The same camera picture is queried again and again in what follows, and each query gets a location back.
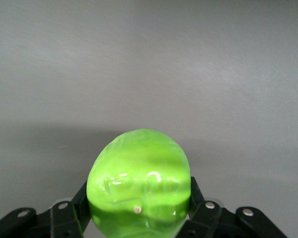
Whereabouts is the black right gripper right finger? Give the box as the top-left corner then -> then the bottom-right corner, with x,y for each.
175,176 -> 289,238

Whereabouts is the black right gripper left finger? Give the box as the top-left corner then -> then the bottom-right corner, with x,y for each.
0,178 -> 92,238

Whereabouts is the green apple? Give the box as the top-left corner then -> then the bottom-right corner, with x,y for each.
86,128 -> 191,238

